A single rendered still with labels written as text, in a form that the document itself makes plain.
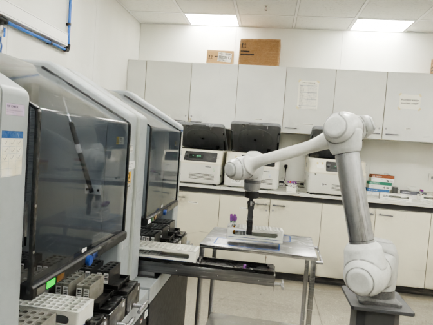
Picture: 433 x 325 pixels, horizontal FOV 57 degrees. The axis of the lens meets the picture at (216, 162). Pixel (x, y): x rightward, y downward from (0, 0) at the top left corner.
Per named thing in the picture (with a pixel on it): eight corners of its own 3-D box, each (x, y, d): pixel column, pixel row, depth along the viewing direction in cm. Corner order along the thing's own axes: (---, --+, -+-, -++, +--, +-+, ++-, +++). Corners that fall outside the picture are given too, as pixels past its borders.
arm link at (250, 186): (260, 180, 219) (259, 190, 219) (243, 178, 220) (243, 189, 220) (261, 181, 210) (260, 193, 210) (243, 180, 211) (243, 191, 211)
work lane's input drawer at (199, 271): (120, 273, 180) (121, 253, 179) (131, 264, 193) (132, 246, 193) (284, 293, 170) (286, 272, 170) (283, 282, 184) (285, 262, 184)
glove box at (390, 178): (370, 181, 429) (372, 171, 429) (368, 180, 442) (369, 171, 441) (395, 183, 426) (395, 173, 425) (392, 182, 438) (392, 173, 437)
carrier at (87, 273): (98, 275, 152) (98, 259, 152) (103, 275, 152) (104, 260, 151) (84, 285, 140) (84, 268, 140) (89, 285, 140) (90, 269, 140)
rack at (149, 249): (130, 258, 181) (131, 244, 180) (137, 252, 191) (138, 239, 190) (194, 265, 177) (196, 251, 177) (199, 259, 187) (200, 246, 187)
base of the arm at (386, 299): (388, 290, 194) (389, 278, 193) (403, 309, 172) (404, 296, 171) (349, 285, 196) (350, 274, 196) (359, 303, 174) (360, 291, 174)
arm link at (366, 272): (395, 289, 167) (383, 304, 149) (357, 289, 177) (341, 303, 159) (365, 109, 174) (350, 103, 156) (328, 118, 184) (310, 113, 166)
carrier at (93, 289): (97, 291, 136) (98, 274, 136) (103, 292, 136) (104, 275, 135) (82, 305, 124) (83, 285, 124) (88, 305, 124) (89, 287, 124)
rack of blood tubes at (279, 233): (226, 238, 212) (227, 226, 212) (227, 234, 222) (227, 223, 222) (282, 243, 210) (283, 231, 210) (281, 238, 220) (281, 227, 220)
